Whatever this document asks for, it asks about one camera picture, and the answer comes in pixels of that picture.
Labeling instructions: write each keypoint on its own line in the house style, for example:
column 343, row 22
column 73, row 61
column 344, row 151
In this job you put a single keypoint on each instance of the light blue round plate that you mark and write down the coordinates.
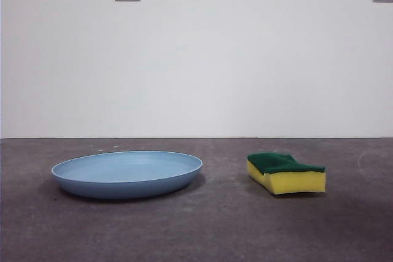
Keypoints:
column 126, row 173

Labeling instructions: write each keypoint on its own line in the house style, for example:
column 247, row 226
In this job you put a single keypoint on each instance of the yellow sponge green scouring pad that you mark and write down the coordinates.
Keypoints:
column 291, row 182

